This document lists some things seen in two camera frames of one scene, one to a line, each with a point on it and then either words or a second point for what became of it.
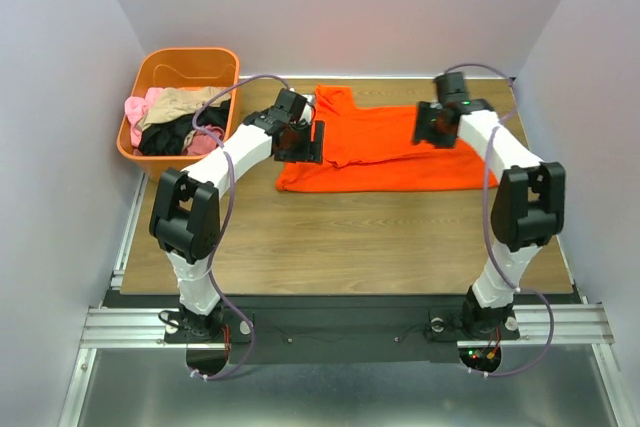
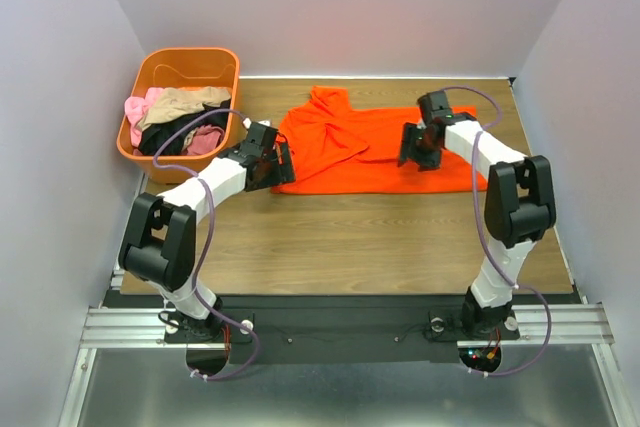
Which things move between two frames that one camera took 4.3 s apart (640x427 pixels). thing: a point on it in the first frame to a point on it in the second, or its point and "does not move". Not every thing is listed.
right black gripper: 432,128 to 413,145
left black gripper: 300,148 to 279,165
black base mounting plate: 343,330 does not move
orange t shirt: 373,148 does not move
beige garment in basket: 172,101 does not move
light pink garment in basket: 134,108 does not move
